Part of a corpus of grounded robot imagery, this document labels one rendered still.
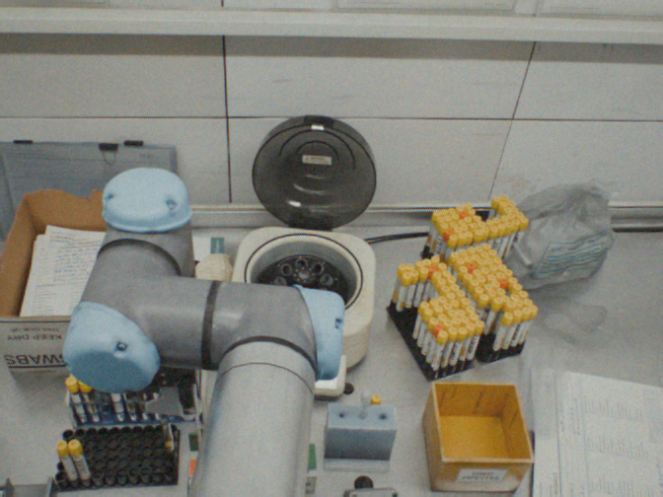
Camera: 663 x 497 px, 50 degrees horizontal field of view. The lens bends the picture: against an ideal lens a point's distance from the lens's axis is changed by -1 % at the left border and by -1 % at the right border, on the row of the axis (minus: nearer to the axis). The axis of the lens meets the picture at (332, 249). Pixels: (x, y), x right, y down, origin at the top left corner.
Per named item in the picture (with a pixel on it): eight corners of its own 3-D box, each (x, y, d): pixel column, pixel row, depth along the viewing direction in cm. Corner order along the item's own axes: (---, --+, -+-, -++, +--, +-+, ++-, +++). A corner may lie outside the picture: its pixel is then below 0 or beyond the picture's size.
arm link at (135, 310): (193, 350, 53) (219, 246, 61) (42, 336, 53) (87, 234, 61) (200, 408, 58) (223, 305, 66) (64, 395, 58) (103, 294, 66)
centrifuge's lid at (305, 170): (252, 114, 116) (258, 93, 122) (250, 238, 131) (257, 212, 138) (384, 128, 116) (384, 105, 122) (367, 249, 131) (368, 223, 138)
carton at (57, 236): (5, 375, 116) (-21, 317, 106) (39, 248, 136) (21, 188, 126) (159, 370, 119) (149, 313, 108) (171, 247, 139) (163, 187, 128)
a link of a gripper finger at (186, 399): (183, 391, 85) (176, 345, 79) (197, 390, 85) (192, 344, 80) (180, 425, 82) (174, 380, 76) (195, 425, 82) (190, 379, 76)
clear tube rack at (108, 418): (73, 430, 110) (63, 404, 105) (82, 376, 117) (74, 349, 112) (207, 425, 113) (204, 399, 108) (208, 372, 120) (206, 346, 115)
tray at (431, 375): (476, 368, 124) (478, 359, 122) (428, 383, 121) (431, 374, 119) (428, 295, 135) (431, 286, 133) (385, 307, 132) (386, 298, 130)
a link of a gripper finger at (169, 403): (151, 417, 88) (142, 371, 82) (199, 415, 89) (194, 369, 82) (148, 439, 86) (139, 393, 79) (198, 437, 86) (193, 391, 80)
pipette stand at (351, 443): (323, 469, 109) (328, 436, 102) (324, 429, 114) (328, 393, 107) (389, 472, 109) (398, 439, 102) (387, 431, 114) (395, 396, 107)
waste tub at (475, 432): (429, 493, 107) (441, 461, 100) (420, 415, 117) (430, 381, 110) (517, 494, 108) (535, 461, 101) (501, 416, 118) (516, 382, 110)
